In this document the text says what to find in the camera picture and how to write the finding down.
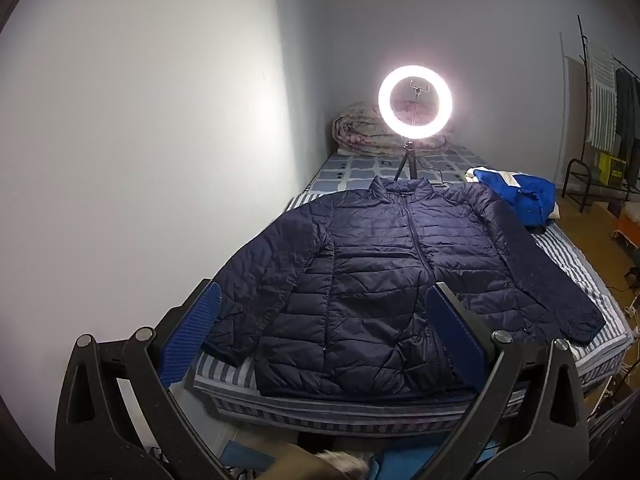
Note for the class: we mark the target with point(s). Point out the striped hanging towel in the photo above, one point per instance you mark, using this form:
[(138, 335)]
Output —
[(602, 100)]

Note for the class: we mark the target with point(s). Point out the folded floral quilt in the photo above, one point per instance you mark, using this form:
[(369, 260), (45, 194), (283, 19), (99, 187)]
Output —
[(357, 130)]

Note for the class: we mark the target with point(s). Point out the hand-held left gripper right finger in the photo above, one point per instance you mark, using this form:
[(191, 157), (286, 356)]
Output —
[(452, 335)]

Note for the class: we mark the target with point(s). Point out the black clothes rack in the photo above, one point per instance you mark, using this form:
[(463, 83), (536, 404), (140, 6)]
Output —
[(582, 55)]

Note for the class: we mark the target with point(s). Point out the white garment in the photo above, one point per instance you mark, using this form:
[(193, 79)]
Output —
[(472, 175)]

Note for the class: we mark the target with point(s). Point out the yellow box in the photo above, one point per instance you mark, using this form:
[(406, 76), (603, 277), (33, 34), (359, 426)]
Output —
[(611, 169)]

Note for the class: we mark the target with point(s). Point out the bed with striped sheet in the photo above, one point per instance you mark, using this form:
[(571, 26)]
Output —
[(575, 260)]

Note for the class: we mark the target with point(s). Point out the grey fur trim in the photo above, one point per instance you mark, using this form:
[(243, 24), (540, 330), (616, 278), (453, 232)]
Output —
[(340, 465)]

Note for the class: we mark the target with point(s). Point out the bright blue jacket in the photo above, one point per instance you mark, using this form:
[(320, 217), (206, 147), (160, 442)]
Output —
[(530, 200)]

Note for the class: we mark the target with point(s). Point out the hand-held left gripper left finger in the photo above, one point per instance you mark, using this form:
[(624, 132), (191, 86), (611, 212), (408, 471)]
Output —
[(192, 332)]

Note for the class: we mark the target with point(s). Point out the blue checked blanket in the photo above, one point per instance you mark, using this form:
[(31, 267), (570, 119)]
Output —
[(350, 170)]

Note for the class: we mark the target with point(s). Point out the dark hanging clothes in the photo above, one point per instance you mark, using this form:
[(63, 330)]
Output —
[(627, 110)]

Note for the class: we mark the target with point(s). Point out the navy puffer jacket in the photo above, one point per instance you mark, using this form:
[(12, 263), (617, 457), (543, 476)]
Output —
[(375, 285)]

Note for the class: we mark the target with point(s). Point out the orange stool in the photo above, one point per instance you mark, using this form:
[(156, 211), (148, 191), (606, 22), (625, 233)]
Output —
[(630, 230)]

